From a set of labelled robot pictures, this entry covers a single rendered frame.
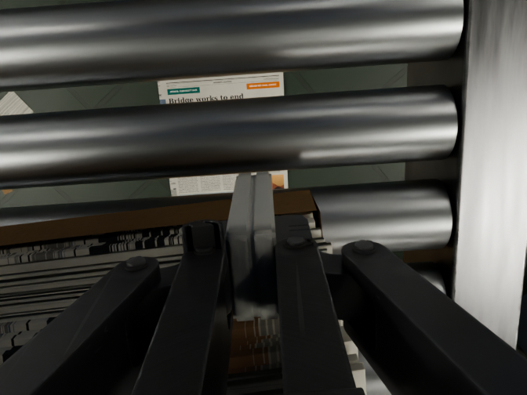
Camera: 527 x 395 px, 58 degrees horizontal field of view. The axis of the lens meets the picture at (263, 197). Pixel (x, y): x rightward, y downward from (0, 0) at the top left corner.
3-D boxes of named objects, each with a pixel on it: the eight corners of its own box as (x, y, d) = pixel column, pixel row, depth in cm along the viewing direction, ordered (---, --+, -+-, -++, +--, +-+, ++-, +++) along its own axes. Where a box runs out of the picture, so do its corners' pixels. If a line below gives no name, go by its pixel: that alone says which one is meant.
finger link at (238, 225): (257, 322, 15) (233, 324, 15) (258, 236, 21) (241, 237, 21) (249, 232, 14) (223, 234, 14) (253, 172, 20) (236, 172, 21)
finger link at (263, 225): (249, 232, 14) (275, 230, 14) (253, 171, 20) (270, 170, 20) (257, 322, 15) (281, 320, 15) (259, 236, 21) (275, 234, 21)
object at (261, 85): (291, 217, 117) (291, 219, 116) (175, 225, 117) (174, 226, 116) (282, 60, 105) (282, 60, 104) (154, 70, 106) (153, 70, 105)
